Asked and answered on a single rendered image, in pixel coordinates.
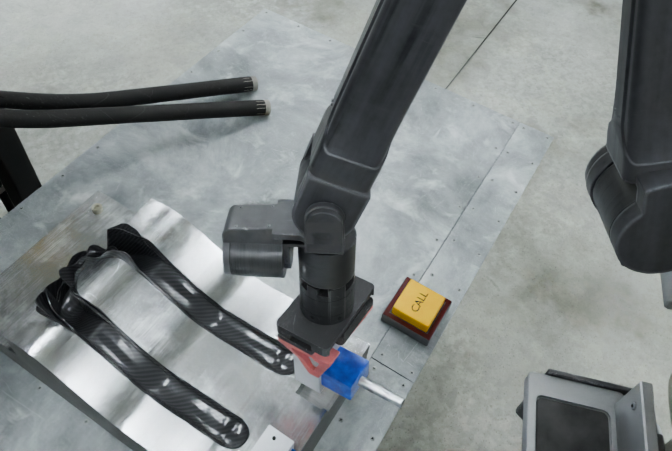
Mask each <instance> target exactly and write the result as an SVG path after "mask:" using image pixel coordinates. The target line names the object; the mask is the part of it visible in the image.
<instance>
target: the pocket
mask: <svg viewBox="0 0 672 451"><path fill-rule="evenodd" d="M295 393H297V394H298V395H300V396H301V397H303V398H304V399H306V400H307V401H309V402H310V403H312V404H313V405H315V406H316V407H318V408H320V409H321V410H322V408H324V409H325V410H327V413H328V412H329V410H330V409H331V407H332V406H333V404H334V403H335V401H336V399H337V398H338V396H339V394H338V393H336V392H334V391H332V390H330V389H328V388H327V387H324V388H323V390H322V391H321V393H318V392H316V391H315V390H313V389H311V388H309V387H308V386H306V385H304V384H301V385H300V387H299V388H298V390H297V391H296V392H295Z"/></svg>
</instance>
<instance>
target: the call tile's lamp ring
mask: <svg viewBox="0 0 672 451"><path fill-rule="evenodd" d="M410 280H411V278H409V277H407V278H406V279H405V281H404V282H403V284H402V285H401V287H400V288H399V290H398V291H397V293H396V294H395V296H394V297H393V299H392V300H391V302H390V304H389V305H388V307H387V308H386V310H385V311H384V313H383V314H384V315H386V316H388V317H389V318H391V319H393V320H395V321H396V322H398V323H400V324H401V325H403V326H405V327H407V328H408V329H410V330H412V331H413V332H415V333H417V334H419V335H420V336H422V337H424V338H426V339H427V340H430V338H431V336H432V335H433V333H434V331H435V329H436V328H437V326H438V324H439V323H440V321H441V319H442V317H443V316H444V314H445V312H446V311H447V309H448V307H449V305H450V304H451V302H452V301H450V300H449V299H447V298H445V301H444V302H446V303H445V305H444V306H443V308H442V310H441V312H440V313H439V315H438V317H437V318H436V320H435V322H434V324H433V325H432V327H431V329H430V330H429V332H428V334H426V333H424V332H422V331H421V330H419V329H417V328H415V327H414V326H412V325H410V324H408V323H407V322H405V321H403V320H402V319H400V318H398V317H396V316H395V315H393V314H391V313H389V312H390V310H391V309H392V307H393V306H394V304H395V303H396V301H397V300H398V298H399V296H400V295H401V293H402V292H403V290H404V289H405V287H406V286H407V284H408V283H409V281H410Z"/></svg>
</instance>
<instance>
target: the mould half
mask: <svg viewBox="0 0 672 451"><path fill-rule="evenodd" d="M95 203H100V204H101V205H102V207H103V212H102V213H101V214H94V213H93V212H92V209H91V207H92V205H93V204H95ZM121 223H126V224H129V225H131V226H132V227H134V228H136V229H137V230H138V231H139V233H140V234H141V236H142V237H144V238H147V239H149V240H150V241H151V242H152V243H153V244H154V245H155V246H156V247H157V248H158V249H159V250H160V251H161V252H162V253H163V255H164V256H165V257H166V258H167V259H168V260H169V261H170V262H171V263H173V264H174V265H175V266H176V267H177V268H178V269H179V270H180V271H181V272H182V273H183V274H184V275H185V276H186V277H187V278H188V279H190V280H191V281H192V282H193V283H194V284H195V285H196V286H197V287H199V288H200V289H201V290H202V291H203V292H204V293H205V294H207V295H208V296H209V297H210V298H211V299H213V300H214V301H215V302H216V303H218V304H219V305H221V306H222V307H223V308H225V309H226V310H228V311H230V312H231V313H233V314H234V315H236V316H238V317H239V318H241V319H243V320H244V321H246V322H248V323H249V324H251V325H253V326H254V327H256V328H258V329H259V330H261V331H263V332H265V333H266V334H268V335H270V336H271V337H273V338H275V339H276V340H278V332H277V325H276V321H277V319H278V318H279V317H280V316H281V315H282V314H283V312H284V311H285V310H286V309H287V308H288V306H289V305H290V304H291V303H292V302H293V301H294V300H293V299H292V298H290V297H288V296H286V295H284V294H283V293H281V292H279V291H277V290H276V289H274V288H272V287H270V286H269V285H267V284H265V283H263V282H262V281H260V280H258V279H257V278H255V277H253V276H233V275H225V273H224V270H223V262H222V251H221V250H220V249H219V248H218V247H217V246H216V245H214V244H213V243H212V242H211V241H210V240H209V239H208V238H207V237H206V236H205V235H204V234H203V233H201V232H200V231H199V230H198V229H197V228H196V227H195V226H194V225H192V224H191V223H190V222H189V221H188V220H186V219H185V218H184V217H183V216H181V215H180V214H178V213H177V212H176V211H174V210H172V209H171V208H169V207H167V206H165V205H163V204H161V203H159V202H157V201H156V200H154V199H151V200H149V201H148V202H147V203H146V204H145V205H144V206H143V207H142V208H141V209H140V210H139V211H138V212H136V213H135V212H133V211H132V210H130V209H128V208H127V207H125V206H123V205H122V204H120V203H118V202H117V201H115V200H113V199H112V198H110V197H108V196H107V195H105V194H104V193H102V192H100V191H99V190H98V191H97V192H96V193H94V194H93V195H92V196H91V197H90V198H89V199H87V200H86V201H85V202H84V203H83V204H82V205H80V206H79V207H78V208H77V209H76V210H75V211H73V212H72V213H71V214H70V215H69V216H68V217H66V218H65V219H64V220H63V221H62V222H61V223H59V224H58V225H57V226H56V227H55V228H53V229H52V230H51V231H50V232H49V233H48V234H46V235H45V236H44V237H43V238H42V239H41V240H39V241H38V242H37V243H36V244H35V245H34V246H32V247H31V248H30V249H29V250H28V251H27V252H25V253H24V254H23V255H22V256H21V257H20V258H18V259H17V260H16V261H15V262H14V263H13V264H11V265H10V266H9V267H8V268H7V269H5V270H4V271H3V272H2V273H1V274H0V351H1V352H3V353H4V354H5V355H7V356H8V357H9V358H11V359H12V360H13V361H15V362H16V363H17V364H19V365H20V366H21V367H23V368H24V369H25V370H27V371H28V372H29V373H31V374H32V375H33V376H34V377H36V378H37V379H38V380H40V381H41V382H42V383H44V384H45V385H46V386H48V387H49V388H50V389H52V390H53V391H54V392H56V393H57V394H58V395H60V396H61V397H62V398H64V399H65V400H66V401H68V402H69V403H70V404H72V405H73V406H74V407H76V408H77V409H78V410H80V411H81V412H82V413H84V414H85V415H86V416H88V417H89V418H90V419H92V420H93V421H94V422H96V423H97V424H98V425H100V426H101V427H102V428H104V429H105V430H106V431H107V432H109V433H110V434H111V435H113V436H114V437H115V438H117V439H118V440H119V441H121V442H122V443H123V444H125V445H126V446H127V447H129V448H130V449H131V450H133V451H251V450H252V448H253V447H254V445H255V444H256V443H257V441H258V440H259V438H260V437H261V436H262V434H263V433H264V431H265V430H266V428H267V427H268V426H269V425H271V426H272V427H274V428H275V429H277V430H278V431H280V432H281V433H282V434H284V435H285V436H287V437H288V438H290V439H291V440H293V441H294V447H295V448H296V451H313V450H314V448H315V447H316V445H317V444H318V442H319V440H320V439H321V437H322V436H323V434H324V433H325V431H326V429H327V428H328V426H329V425H330V423H331V422H332V420H333V418H334V417H335V415H336V414H337V412H338V410H339V409H340V407H341V406H342V404H343V403H344V401H345V399H346V398H345V397H343V396H341V395H339V396H338V398H337V399H336V401H335V403H334V404H333V406H332V407H331V409H330V410H329V412H328V413H327V410H325V409H324V408H322V410H321V409H320V408H318V407H316V406H315V405H313V404H312V403H310V402H309V401H307V400H306V399H304V398H303V397H301V396H300V395H298V394H297V393H295V392H296V391H297V390H298V388H299V387H300V385H301V384H302V383H300V382H299V381H297V380H295V372H294V373H293V374H291V375H286V376H284V375H280V374H276V373H274V372H273V371H271V370H268V369H267V368H265V367H264V366H262V365H261V364H259V363H257V362H256V361H254V360H253V359H251V358H249V357H248V356H246V355H245V354H243V353H242V352H240V351H238V350H237V349H235V348H233V347H232V346H230V345H229V344H227V343H225V342H224V341H222V340H221V339H219V338H217V337H216V336H214V335H213V334H211V333H210V332H208V331H207V330H205V329H204V328H202V327H201V326H199V325H198V324H197V323H195V322H194V321H193V320H192V319H190V318H189V317H188V316H187V315H186V314H185V313H183V312H182V311H181V310H180V309H179V308H178V307H177V306H175V305H174V304H173V303H172V302H171V301H170V300H169V299H168V298H167V297H165V296H164V295H163V294H162V293H161V292H160V291H159V290H158V289H157V288H155V287H154V286H153V285H152V284H151V283H150V282H149V281H148V280H146V279H145V278H144V277H143V276H142V275H141V274H139V273H138V272H137V271H136V270H134V269H133V268H132V267H131V266H130V265H128V264H127V263H126V262H124V261H122V260H121V259H118V258H105V259H101V260H98V261H96V262H94V263H92V264H90V265H89V266H87V267H86V268H85V269H84V270H83V271H82V272H81V273H80V275H79V277H78V280H77V289H78V293H79V295H80V296H82V297H84V298H85V299H86V300H88V301H89V302H90V303H92V304H93V305H95V306H97V307H98V308H99V309H101V310H102V311H103V312H104V313H105V314H106V315H107V316H108V317H109V318H110V319H111V320H112V321H113V322H114V323H115V324H116V325H117V326H118V327H119V328H120V329H121V330H122V331H124V332H125V333H126V334H127V335H128V336H129V337H130V338H131V339H132V340H134V341H135V342H136V343H137V344H138V345H139V346H140V347H141V348H143V349H144V350H145V351H146V352H147V353H148V354H150V355H151V356H152V357H153V358H154V359H156V360H157V361H158V362H159V363H161V364H162V365H163V366H165V367H166V368H167V369H169V370H170V371H171V372H173V373H174V374H176V375H177V376H179V377H180V378H182V379H183V380H185V381H186V382H188V383H189V384H191V385H192V386H194V387H195V388H197V389H198V390H200V391H201V392H203V393H205V394H206V395H208V396H209V397H211V398H212V399H214V400H215V401H217V402H218V403H220V404H221V405H222V406H224V407H225V408H227V409H228V410H230V411H231V412H232V413H234V414H236V415H237V416H239V417H241V418H242V419H243V421H244V422H245V423H246V424H247V426H248V429H249V435H248V439H247V440H246V442H245V443H244V444H243V445H242V446H241V447H239V448H236V449H228V448H226V447H222V446H221V445H219V444H218V443H216V442H214V441H213V440H211V439H210V438H208V437H207V436H205V435H204V434H202V433H201V432H200V431H198V430H197V429H195V428H194V427H192V426H191V425H189V424H188V423H186V422H185V421H184V420H182V419H181V418H179V417H178V416H176V415H175V414H173V413H172V412H170V411H169V410H168V409H166V408H165V407H163V406H162V405H160V404H159V403H158V402H156V401H155V400H153V399H152V398H151V397H149V396H148V395H147V394H145V393H144V392H143V391H141V390H140V389H139V388H138V387H136V386H135V385H134V384H133V383H132V382H130V381H129V380H128V379H127V378H126V377H125V376H124V375H122V374H121V373H120V372H119V371H118V370H117V369H115V368H114V367H113V366H112V365H111V364H110V363H108V362H107V361H106V360H105V359H104V358H103V357H102V356H100V355H99V354H98V353H97V352H96V351H95V350H94V349H92V348H91V347H90V346H89V345H88V344H87V343H85V342H84V341H83V340H82V339H81V338H79V337H78V336H77V335H76V334H75V333H73V332H71V331H70V330H68V329H66V328H64V327H63V326H62V325H61V324H60V323H58V322H56V321H53V320H51V319H49V318H47V317H45V316H43V315H41V314H39V313H38V312H37V311H36V309H35V308H36V306H37V305H36V303H35V301H36V298H37V296H38V295H39V294H40V293H41V292H44V289H45V287H46V286H48V285H49V284H50V283H52V282H54V281H56V280H58V279H59V278H60V276H59V270H60V269H61V268H63V267H67V265H68V263H69V261H70V259H71V258H72V256H73V255H75V254H76V253H78V252H81V251H87V250H88V248H89V246H91V245H98V246H100V247H102V248H104V249H107V229H109V228H111V227H114V226H116V225H119V224H121Z"/></svg>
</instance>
